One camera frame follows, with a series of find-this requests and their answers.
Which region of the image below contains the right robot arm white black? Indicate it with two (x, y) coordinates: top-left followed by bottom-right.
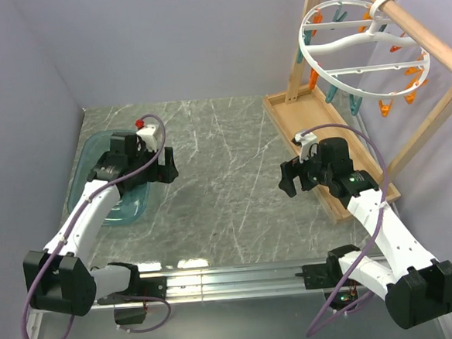
(279, 137), (452, 329)

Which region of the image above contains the wooden hanger rack frame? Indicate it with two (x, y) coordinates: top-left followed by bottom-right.
(263, 0), (452, 224)

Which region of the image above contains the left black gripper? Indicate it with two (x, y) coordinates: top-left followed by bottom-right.
(127, 140), (179, 186)

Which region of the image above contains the teal clothes peg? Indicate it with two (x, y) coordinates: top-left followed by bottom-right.
(325, 84), (338, 104)
(349, 94), (362, 116)

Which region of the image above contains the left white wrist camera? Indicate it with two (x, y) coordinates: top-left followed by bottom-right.
(136, 124), (159, 152)

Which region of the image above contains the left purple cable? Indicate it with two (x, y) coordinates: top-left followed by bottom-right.
(5, 113), (180, 339)

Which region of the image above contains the orange clothes peg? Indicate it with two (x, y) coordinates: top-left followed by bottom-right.
(308, 68), (319, 91)
(403, 91), (416, 104)
(378, 99), (393, 118)

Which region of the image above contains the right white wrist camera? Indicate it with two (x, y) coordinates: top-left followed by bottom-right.
(292, 132), (318, 163)

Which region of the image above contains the aluminium mounting rail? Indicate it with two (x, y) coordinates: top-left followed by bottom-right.
(23, 254), (390, 317)

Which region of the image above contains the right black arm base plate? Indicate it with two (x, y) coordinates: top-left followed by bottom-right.
(295, 263), (336, 290)

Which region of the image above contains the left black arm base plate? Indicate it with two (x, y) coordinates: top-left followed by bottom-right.
(97, 276), (167, 305)

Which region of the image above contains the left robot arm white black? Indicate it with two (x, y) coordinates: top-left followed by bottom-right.
(23, 125), (178, 317)

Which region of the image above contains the teal transparent plastic bin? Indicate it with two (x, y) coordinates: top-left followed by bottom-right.
(67, 130), (149, 226)

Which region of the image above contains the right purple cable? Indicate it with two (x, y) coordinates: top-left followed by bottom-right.
(290, 119), (402, 337)

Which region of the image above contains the white round clip hanger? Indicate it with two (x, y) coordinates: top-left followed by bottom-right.
(298, 0), (431, 101)

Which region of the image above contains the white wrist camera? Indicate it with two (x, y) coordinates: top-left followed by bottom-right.
(136, 124), (159, 152)
(292, 132), (318, 163)

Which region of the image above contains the purple cable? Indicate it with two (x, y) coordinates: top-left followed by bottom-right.
(290, 119), (402, 337)
(5, 113), (180, 339)

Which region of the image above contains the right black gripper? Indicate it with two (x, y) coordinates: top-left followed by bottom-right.
(276, 144), (335, 198)

